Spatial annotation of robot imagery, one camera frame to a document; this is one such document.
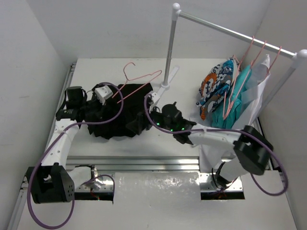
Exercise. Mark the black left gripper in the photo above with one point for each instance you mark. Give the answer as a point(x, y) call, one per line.
point(95, 105)

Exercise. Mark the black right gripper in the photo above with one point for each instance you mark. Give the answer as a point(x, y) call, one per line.
point(137, 123)

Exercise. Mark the black shirt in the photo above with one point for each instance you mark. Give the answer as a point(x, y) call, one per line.
point(117, 128)

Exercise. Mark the pink wire hanger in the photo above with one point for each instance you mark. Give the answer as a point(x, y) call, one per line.
point(271, 65)
point(143, 80)
point(229, 107)
point(247, 74)

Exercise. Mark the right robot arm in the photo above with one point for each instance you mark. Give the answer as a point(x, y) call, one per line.
point(231, 154)

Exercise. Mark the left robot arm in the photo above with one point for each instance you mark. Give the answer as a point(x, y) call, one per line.
point(52, 183)

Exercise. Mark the white shirt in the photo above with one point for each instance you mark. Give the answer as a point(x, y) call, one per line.
point(248, 103)

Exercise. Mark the colourful patterned shirt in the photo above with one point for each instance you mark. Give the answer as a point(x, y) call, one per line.
point(216, 86)

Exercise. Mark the white clothes rack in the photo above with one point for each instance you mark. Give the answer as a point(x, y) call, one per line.
point(298, 58)

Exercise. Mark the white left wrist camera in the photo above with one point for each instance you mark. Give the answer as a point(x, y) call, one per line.
point(103, 93)

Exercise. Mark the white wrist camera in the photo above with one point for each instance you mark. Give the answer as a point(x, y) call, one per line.
point(152, 101)
point(103, 93)

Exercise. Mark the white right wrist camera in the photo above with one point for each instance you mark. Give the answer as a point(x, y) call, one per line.
point(152, 101)

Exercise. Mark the aluminium rail frame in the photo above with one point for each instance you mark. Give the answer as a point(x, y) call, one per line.
point(156, 178)

